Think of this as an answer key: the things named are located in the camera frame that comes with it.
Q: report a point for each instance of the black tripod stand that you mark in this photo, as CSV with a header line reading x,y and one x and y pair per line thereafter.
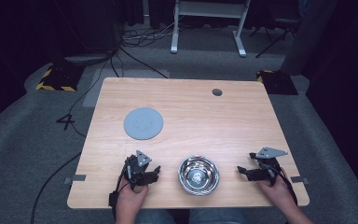
x,y
273,40

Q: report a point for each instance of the person's right hand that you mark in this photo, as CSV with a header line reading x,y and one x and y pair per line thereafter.
x,y
278,194

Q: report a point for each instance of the grey tape piece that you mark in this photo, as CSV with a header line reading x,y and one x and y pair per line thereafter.
x,y
299,179
76,178

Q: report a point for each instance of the round grey mat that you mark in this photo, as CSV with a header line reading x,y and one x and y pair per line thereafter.
x,y
143,123

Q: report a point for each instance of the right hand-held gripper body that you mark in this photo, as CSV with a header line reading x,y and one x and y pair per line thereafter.
x,y
270,166

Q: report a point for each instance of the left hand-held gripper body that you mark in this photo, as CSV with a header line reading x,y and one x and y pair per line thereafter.
x,y
137,169

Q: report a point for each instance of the black tape floor mark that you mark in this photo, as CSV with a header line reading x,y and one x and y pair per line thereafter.
x,y
66,120

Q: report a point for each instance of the white desk frame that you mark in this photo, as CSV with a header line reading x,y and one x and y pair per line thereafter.
x,y
209,8

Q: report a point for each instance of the person's left hand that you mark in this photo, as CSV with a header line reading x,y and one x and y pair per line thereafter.
x,y
129,197

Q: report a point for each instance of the grey curtain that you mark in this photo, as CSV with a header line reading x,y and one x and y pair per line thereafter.
x,y
310,37

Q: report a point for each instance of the stainless steel bowl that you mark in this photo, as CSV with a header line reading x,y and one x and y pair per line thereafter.
x,y
199,175

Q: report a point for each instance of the black yellow striped base plate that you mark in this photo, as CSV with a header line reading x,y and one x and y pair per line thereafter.
x,y
60,79
278,82

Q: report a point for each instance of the person's legs in jeans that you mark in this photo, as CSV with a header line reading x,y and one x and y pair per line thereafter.
x,y
211,216

